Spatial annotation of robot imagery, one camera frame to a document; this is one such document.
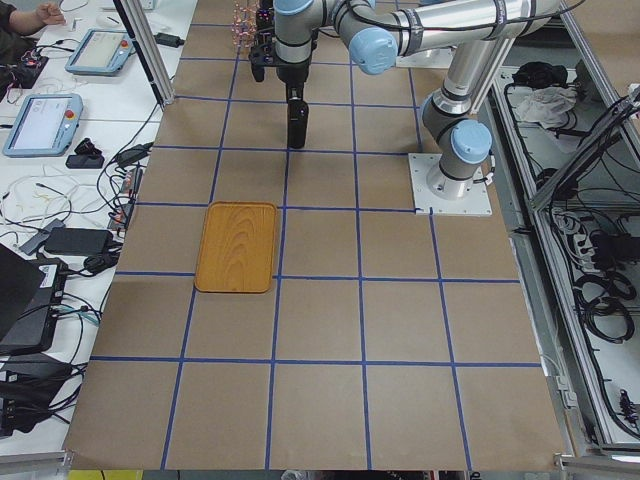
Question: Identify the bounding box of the black laptop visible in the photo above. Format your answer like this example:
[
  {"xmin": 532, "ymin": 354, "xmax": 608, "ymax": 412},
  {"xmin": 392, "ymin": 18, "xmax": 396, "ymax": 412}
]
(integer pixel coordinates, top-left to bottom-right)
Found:
[{"xmin": 1, "ymin": 246, "xmax": 67, "ymax": 356}]

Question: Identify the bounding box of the person hand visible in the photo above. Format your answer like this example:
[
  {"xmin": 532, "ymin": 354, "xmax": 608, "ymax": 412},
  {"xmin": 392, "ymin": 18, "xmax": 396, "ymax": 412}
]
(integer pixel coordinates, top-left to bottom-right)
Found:
[{"xmin": 21, "ymin": 2, "xmax": 66, "ymax": 34}]

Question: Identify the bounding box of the crumpled white cloth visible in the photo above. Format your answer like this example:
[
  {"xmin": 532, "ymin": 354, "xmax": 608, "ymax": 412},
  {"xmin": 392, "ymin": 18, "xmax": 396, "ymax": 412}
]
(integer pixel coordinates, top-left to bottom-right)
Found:
[{"xmin": 515, "ymin": 86, "xmax": 578, "ymax": 129}]

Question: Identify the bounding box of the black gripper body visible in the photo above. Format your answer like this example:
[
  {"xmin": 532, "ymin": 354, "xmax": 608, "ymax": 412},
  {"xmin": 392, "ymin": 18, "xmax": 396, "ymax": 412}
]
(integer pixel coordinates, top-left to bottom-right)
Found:
[{"xmin": 276, "ymin": 61, "xmax": 310, "ymax": 101}]

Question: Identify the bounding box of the aluminium frame post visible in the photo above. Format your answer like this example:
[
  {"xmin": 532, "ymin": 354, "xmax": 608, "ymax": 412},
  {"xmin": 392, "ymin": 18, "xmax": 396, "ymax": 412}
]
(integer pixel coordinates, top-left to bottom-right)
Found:
[{"xmin": 113, "ymin": 0, "xmax": 175, "ymax": 109}]

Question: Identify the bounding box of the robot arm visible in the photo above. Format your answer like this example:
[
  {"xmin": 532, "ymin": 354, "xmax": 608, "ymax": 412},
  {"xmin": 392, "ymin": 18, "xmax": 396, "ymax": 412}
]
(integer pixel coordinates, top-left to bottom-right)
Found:
[
  {"xmin": 412, "ymin": 1, "xmax": 560, "ymax": 201},
  {"xmin": 274, "ymin": 1, "xmax": 560, "ymax": 113}
]

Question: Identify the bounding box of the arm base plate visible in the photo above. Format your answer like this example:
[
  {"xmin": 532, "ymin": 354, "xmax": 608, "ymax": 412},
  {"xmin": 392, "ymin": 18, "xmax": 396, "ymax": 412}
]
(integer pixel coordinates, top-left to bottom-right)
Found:
[
  {"xmin": 408, "ymin": 153, "xmax": 492, "ymax": 217},
  {"xmin": 395, "ymin": 47, "xmax": 456, "ymax": 69}
]

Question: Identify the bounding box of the lower teach pendant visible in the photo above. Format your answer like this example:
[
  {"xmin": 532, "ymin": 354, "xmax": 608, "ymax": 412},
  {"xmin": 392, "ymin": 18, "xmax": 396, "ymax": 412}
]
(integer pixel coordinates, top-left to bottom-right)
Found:
[{"xmin": 2, "ymin": 93, "xmax": 84, "ymax": 158}]

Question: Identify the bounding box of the upper teach pendant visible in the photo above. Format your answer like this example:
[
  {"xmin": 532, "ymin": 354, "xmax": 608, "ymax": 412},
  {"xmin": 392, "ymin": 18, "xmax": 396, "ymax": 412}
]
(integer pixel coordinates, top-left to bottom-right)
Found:
[{"xmin": 65, "ymin": 29, "xmax": 133, "ymax": 76}]

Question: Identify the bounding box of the teach pendant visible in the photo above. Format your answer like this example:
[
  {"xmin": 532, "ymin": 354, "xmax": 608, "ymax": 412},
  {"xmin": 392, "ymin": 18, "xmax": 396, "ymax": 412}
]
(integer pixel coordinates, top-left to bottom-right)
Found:
[
  {"xmin": 65, "ymin": 29, "xmax": 133, "ymax": 76},
  {"xmin": 2, "ymin": 93, "xmax": 84, "ymax": 158}
]

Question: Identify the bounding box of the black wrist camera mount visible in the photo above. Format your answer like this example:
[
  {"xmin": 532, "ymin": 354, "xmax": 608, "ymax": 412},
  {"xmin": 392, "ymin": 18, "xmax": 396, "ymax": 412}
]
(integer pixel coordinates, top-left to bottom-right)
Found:
[{"xmin": 249, "ymin": 29, "xmax": 274, "ymax": 82}]

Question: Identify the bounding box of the wooden tray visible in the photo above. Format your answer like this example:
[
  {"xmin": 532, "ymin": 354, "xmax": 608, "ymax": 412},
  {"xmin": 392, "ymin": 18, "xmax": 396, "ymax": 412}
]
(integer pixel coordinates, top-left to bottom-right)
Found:
[{"xmin": 194, "ymin": 201, "xmax": 277, "ymax": 294}]

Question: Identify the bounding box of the dark wine bottle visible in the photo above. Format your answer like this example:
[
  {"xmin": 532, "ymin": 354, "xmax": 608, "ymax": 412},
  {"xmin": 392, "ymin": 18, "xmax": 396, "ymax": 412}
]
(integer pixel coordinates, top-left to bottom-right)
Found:
[
  {"xmin": 255, "ymin": 8, "xmax": 275, "ymax": 35},
  {"xmin": 287, "ymin": 98, "xmax": 309, "ymax": 149}
]

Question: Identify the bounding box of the black power adapter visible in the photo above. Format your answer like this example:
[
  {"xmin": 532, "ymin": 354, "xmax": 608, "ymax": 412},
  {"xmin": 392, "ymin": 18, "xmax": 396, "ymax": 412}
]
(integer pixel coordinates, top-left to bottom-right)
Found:
[{"xmin": 44, "ymin": 227, "xmax": 112, "ymax": 256}]

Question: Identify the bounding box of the copper wire bottle basket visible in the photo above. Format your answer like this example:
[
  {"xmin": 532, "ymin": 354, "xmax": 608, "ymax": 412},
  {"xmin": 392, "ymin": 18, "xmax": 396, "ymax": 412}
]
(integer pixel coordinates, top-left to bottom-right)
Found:
[{"xmin": 231, "ymin": 0, "xmax": 258, "ymax": 49}]

